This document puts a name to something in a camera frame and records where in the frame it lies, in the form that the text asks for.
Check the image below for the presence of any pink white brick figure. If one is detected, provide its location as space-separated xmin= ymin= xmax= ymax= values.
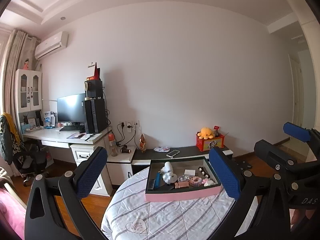
xmin=202 ymin=178 xmax=215 ymax=187

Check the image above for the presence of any pink donut brick model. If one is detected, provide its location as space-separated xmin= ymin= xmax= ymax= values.
xmin=189 ymin=176 xmax=202 ymax=187

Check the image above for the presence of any black hair clip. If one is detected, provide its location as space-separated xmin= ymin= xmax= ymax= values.
xmin=199 ymin=167 xmax=210 ymax=179

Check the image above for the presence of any white power adapter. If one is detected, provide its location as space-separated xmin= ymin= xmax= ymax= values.
xmin=184 ymin=169 xmax=196 ymax=177

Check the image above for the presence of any clear plastic bottle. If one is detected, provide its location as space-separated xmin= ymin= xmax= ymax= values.
xmin=177 ymin=174 xmax=190 ymax=183

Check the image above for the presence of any rose gold metal cup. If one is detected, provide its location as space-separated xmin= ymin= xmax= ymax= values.
xmin=175 ymin=181 xmax=189 ymax=189

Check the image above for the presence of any pink green storage box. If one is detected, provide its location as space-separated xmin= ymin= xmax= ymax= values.
xmin=145 ymin=157 xmax=222 ymax=202

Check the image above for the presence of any white plastic cone device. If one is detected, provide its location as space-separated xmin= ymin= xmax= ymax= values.
xmin=161 ymin=161 xmax=173 ymax=175

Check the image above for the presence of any blue plastic case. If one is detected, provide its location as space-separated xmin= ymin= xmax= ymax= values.
xmin=153 ymin=172 xmax=162 ymax=190

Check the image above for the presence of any blue gold long box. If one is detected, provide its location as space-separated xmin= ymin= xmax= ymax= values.
xmin=148 ymin=179 xmax=155 ymax=191

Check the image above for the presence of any black office chair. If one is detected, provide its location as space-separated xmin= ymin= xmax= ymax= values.
xmin=0 ymin=112 xmax=48 ymax=186

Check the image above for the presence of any white striped quilt cover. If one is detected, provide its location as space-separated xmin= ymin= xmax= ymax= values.
xmin=100 ymin=167 xmax=258 ymax=240

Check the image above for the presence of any white desk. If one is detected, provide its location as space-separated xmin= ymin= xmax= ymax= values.
xmin=22 ymin=127 xmax=113 ymax=197

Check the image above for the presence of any red cartoon storage box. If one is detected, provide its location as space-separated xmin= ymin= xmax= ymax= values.
xmin=196 ymin=135 xmax=225 ymax=152

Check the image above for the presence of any orange octopus plush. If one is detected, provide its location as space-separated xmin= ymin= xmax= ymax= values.
xmin=197 ymin=127 xmax=215 ymax=140

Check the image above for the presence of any orange cap bottle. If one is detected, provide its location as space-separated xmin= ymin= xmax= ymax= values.
xmin=108 ymin=133 xmax=118 ymax=157

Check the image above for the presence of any white smartphone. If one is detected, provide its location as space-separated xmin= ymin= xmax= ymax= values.
xmin=166 ymin=150 xmax=180 ymax=158

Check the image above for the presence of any black computer monitor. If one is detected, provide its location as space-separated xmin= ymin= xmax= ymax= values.
xmin=57 ymin=93 xmax=85 ymax=122

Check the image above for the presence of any black computer tower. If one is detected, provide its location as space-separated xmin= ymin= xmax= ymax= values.
xmin=83 ymin=99 xmax=107 ymax=134

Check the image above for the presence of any white glass door cabinet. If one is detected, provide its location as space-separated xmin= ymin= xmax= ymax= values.
xmin=14 ymin=69 xmax=43 ymax=132

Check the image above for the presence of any black speaker box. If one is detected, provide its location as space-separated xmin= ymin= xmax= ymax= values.
xmin=85 ymin=80 xmax=103 ymax=99

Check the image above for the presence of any beige curtain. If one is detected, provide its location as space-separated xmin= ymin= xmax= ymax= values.
xmin=0 ymin=29 xmax=41 ymax=120

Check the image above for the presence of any white air conditioner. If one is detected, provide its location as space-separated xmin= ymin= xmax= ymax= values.
xmin=35 ymin=31 xmax=69 ymax=60

